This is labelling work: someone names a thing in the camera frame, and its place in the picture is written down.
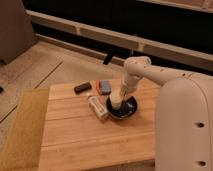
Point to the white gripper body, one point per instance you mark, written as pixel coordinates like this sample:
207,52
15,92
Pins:
129,84

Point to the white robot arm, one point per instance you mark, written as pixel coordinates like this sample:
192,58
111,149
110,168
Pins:
183,115

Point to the black ceramic bowl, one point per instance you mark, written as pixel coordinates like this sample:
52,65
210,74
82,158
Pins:
127,108

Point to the orange and blue sponge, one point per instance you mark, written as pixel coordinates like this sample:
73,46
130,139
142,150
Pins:
103,87

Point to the white rectangular packet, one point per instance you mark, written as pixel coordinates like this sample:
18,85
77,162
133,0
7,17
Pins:
98,108

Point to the black rectangular bar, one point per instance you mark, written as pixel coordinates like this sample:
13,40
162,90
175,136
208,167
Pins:
82,87

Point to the wooden table board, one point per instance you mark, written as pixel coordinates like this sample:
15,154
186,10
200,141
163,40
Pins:
74,139

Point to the grey cabinet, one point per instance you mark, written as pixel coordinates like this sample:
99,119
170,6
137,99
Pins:
16,32

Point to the yellow cloth mat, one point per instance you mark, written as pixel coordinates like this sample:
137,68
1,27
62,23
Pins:
21,151

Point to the black bracket on rail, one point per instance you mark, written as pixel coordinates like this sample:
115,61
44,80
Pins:
107,59

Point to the white window frame rail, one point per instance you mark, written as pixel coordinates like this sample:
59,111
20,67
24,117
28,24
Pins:
162,50

